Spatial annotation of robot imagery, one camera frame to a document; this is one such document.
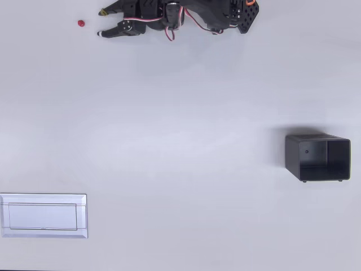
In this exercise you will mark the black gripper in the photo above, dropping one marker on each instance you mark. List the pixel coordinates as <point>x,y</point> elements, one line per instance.
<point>135,17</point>

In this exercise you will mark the black base plate orange clamps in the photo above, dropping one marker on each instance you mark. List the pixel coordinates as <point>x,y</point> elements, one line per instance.
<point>249,14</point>

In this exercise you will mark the small red round object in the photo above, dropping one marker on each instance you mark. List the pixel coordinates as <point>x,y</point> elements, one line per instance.
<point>81,23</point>

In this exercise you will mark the black open box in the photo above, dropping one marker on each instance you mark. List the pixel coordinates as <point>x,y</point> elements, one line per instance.
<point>293,158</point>

